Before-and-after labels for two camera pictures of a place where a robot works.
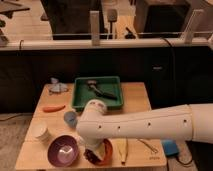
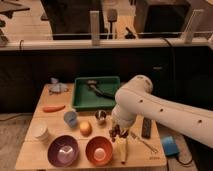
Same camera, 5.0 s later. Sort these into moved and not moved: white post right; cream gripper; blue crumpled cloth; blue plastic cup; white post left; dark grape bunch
Moved: cream gripper; dark grape bunch
Not moved: blue crumpled cloth; white post right; blue plastic cup; white post left
